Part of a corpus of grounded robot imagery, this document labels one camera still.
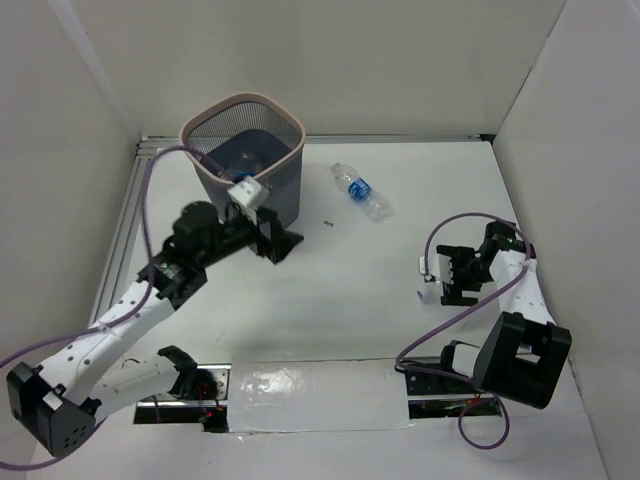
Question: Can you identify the green label water bottle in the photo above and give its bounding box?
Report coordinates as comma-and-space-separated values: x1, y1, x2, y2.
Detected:
227, 151, 265, 176

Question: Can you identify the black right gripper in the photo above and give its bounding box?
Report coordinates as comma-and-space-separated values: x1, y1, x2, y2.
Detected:
437, 244, 494, 307

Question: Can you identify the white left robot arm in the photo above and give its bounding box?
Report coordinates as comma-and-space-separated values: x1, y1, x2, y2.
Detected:
7, 201, 303, 458

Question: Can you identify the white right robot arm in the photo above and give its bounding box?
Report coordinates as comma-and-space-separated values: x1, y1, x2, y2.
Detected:
436, 221, 572, 409

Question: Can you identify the clear bottle white cap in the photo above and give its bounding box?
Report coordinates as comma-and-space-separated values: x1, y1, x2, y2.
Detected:
416, 286, 435, 304

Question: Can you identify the aluminium frame rail left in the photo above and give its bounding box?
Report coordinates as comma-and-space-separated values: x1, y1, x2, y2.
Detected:
88, 138, 158, 327

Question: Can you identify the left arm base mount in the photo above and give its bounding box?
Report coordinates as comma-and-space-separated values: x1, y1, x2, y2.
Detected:
133, 346, 231, 433

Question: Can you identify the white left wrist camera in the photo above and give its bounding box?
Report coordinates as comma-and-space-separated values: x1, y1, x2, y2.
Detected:
228, 177, 269, 210

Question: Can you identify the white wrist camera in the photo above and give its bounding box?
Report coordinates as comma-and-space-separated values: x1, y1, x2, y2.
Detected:
418, 254, 453, 284
228, 177, 269, 210

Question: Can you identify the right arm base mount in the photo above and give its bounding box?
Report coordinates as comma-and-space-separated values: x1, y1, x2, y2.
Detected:
395, 367, 501, 420

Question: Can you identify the grey mesh waste bin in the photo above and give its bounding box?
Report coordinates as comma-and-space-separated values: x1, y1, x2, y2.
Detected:
179, 93, 306, 227

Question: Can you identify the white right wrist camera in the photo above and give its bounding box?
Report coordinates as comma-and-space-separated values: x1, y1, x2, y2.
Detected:
418, 254, 453, 284

